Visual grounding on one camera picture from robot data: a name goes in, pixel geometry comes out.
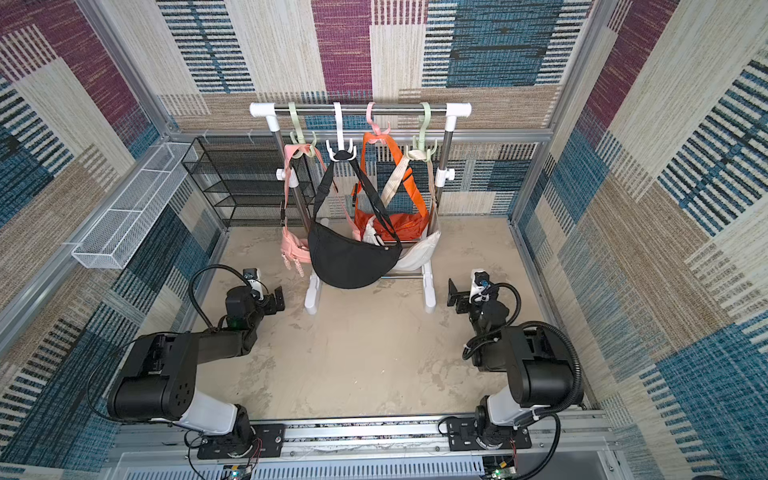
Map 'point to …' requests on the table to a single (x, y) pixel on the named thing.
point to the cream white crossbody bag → (421, 250)
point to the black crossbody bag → (345, 259)
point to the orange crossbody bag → (406, 226)
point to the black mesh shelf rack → (266, 185)
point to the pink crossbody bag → (295, 251)
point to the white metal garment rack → (381, 165)
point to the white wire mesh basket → (112, 241)
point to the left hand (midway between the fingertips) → (265, 288)
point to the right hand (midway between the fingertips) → (469, 281)
